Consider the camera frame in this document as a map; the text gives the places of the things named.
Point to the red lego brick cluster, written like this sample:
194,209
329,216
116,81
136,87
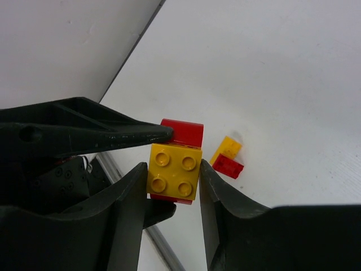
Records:
227,166

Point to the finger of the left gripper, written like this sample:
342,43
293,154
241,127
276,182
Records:
70,127
157,211

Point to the yellow lego brick left cluster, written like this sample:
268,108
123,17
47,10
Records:
228,147

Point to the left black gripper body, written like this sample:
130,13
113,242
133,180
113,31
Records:
47,185

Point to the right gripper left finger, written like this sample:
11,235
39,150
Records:
101,233

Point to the yellow lego brick right cluster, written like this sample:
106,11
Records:
173,172

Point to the red arch lego brick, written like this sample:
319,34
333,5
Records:
184,133

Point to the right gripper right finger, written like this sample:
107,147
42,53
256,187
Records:
241,234

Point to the yellow lego brick cluster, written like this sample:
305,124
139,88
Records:
228,147
173,172

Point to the aluminium rail front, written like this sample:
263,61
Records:
159,242

